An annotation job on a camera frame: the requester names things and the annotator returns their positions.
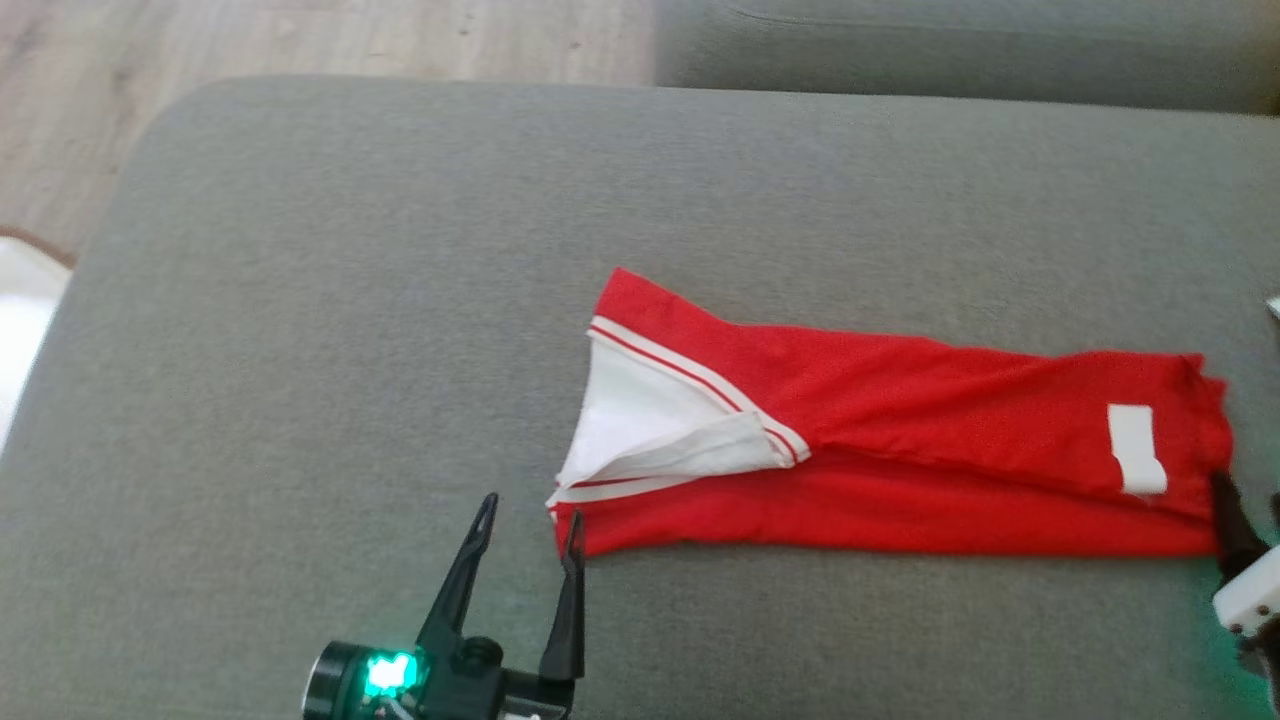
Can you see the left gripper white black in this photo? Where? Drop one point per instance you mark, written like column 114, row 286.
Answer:
column 350, row 685

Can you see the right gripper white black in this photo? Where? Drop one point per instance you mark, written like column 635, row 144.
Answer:
column 1255, row 600

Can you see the red jersey thin white stripes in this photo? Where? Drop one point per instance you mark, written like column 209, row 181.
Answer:
column 900, row 420

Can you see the grey sofa seat cushion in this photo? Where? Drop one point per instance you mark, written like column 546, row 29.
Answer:
column 300, row 350

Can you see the grey sofa back cushion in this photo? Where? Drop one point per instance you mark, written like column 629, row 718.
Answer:
column 950, row 50

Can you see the white floor rug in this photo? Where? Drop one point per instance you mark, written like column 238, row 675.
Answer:
column 20, row 330

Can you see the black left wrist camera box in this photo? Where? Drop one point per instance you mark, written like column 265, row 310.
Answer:
column 470, row 690

